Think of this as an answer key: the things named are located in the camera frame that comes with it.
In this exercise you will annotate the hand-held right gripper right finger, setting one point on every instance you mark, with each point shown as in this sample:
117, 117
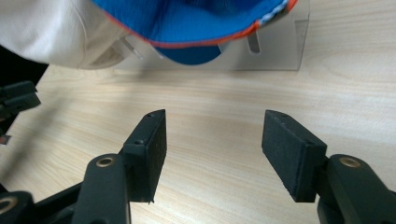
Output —
289, 152

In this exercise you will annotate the blue cap with orange trim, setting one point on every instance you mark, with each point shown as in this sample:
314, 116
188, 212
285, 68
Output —
193, 21

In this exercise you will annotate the white cap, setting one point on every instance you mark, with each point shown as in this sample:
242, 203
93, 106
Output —
53, 31

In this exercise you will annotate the clear acrylic rack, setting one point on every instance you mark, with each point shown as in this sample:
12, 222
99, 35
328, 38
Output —
274, 46

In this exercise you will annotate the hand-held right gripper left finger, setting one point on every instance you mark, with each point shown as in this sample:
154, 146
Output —
149, 155

